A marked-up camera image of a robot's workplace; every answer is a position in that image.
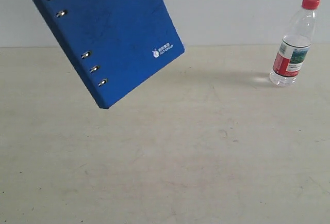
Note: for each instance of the clear water bottle red cap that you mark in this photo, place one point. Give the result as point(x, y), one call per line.
point(295, 45)

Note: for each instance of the blue ring binder notebook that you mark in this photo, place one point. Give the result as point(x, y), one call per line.
point(114, 45)

